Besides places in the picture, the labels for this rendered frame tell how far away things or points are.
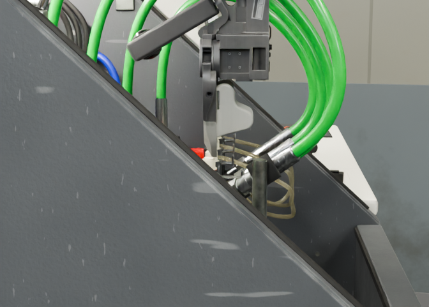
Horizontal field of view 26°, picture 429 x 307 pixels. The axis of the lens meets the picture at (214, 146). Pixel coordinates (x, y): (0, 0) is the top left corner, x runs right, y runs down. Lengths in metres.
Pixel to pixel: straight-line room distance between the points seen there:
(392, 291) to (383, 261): 0.12
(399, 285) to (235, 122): 0.31
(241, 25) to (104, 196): 0.37
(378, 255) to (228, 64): 0.40
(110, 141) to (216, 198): 0.10
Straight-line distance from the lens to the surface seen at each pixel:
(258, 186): 0.99
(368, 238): 1.42
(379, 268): 1.29
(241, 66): 1.09
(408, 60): 3.59
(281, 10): 1.27
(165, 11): 1.47
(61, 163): 0.80
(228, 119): 1.11
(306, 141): 0.99
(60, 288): 0.83
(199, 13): 1.09
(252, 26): 1.10
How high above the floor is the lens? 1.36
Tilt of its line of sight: 11 degrees down
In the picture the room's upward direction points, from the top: straight up
